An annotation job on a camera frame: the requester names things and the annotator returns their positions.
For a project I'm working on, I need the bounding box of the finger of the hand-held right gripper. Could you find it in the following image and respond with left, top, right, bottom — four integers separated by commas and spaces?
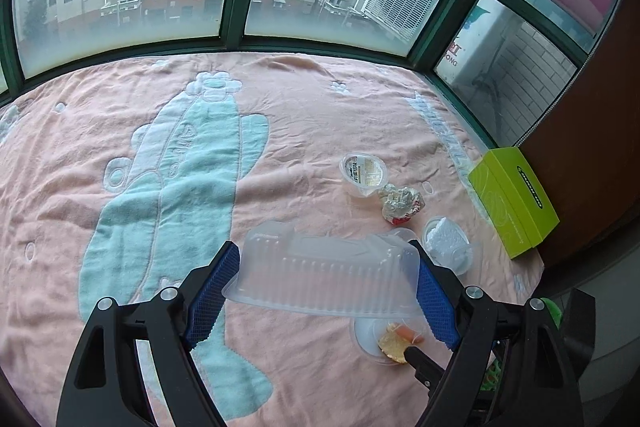
404, 346, 447, 389

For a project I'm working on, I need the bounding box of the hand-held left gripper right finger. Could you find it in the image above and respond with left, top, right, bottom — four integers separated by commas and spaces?
409, 239, 586, 427

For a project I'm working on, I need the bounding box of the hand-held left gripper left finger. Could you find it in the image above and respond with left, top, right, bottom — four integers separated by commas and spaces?
56, 241, 242, 427

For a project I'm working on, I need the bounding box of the green plastic basket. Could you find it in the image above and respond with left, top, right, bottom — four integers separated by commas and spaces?
480, 298, 567, 393

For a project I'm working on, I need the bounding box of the orange sausage piece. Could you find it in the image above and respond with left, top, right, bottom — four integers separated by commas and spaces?
394, 324, 426, 346

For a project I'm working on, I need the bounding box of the yellow cracker piece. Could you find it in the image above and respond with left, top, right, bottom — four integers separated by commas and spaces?
377, 328, 409, 366

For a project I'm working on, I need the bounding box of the clear cup with white foam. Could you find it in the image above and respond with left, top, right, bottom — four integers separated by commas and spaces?
421, 217, 474, 275

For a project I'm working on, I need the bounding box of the white round plastic lid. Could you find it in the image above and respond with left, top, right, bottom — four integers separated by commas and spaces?
353, 316, 427, 365

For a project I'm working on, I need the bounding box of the foil wrapper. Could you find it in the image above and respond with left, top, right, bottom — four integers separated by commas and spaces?
378, 185, 426, 227

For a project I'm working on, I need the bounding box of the clear plastic food tray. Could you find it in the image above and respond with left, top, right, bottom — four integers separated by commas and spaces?
221, 221, 422, 319

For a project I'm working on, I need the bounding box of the pink printed blanket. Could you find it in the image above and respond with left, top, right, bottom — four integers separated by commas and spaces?
0, 53, 546, 427

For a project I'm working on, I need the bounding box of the green tissue box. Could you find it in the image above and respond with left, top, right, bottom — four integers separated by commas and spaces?
467, 147, 560, 261

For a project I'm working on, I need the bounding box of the labelled clear jelly cup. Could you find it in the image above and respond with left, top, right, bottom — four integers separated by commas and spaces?
339, 151, 391, 199

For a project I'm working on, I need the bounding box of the brown wooden cabinet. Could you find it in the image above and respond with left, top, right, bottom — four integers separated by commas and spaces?
517, 0, 640, 280

